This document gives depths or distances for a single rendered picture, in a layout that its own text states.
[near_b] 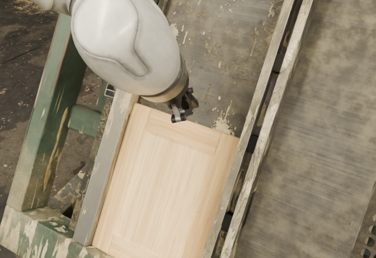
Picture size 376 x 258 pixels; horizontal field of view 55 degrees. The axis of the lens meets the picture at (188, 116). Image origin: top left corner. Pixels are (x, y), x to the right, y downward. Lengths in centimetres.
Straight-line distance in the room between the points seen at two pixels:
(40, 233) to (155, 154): 41
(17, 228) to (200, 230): 55
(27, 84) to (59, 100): 238
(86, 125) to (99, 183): 20
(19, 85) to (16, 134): 66
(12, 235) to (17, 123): 191
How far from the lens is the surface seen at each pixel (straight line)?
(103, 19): 38
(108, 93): 101
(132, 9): 38
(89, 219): 103
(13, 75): 367
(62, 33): 110
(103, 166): 99
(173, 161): 91
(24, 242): 118
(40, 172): 117
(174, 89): 52
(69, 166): 256
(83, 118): 112
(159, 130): 92
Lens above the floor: 178
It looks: 39 degrees down
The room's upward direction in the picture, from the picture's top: straight up
